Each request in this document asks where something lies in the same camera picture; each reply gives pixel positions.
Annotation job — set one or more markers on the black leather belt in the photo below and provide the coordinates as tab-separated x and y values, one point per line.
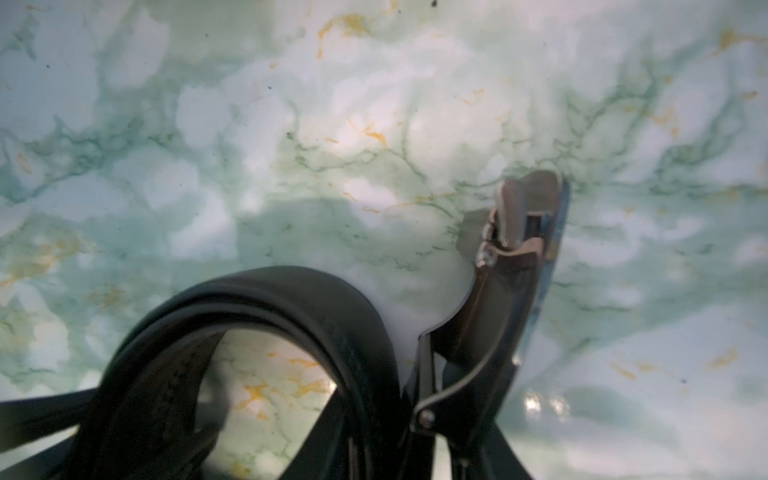
145	420

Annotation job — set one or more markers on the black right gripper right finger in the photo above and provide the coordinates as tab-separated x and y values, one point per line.
493	459

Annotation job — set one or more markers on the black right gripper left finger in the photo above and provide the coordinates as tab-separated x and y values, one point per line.
323	455

